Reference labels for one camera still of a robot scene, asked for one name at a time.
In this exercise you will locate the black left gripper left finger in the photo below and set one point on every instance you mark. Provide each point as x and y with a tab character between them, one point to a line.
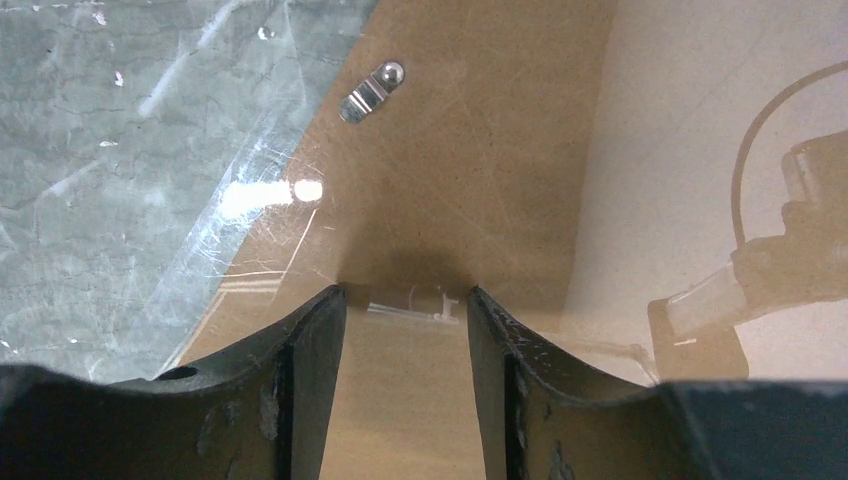
257	409

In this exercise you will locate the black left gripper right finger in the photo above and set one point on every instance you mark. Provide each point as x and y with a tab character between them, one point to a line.
545	414

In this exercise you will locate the clear acrylic sheet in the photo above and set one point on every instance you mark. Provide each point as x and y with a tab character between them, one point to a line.
252	199

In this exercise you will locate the brown backing board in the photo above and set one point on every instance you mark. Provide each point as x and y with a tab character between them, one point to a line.
464	166

